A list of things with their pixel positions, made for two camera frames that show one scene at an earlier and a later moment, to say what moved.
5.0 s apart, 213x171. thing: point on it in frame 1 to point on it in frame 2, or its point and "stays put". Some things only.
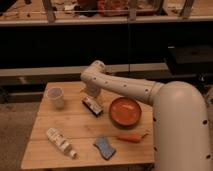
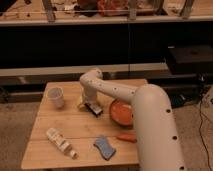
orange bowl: x=125 y=112 stays put
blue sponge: x=103 y=145 stays put
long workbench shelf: x=71 y=12 stays put
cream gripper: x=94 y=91 to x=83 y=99
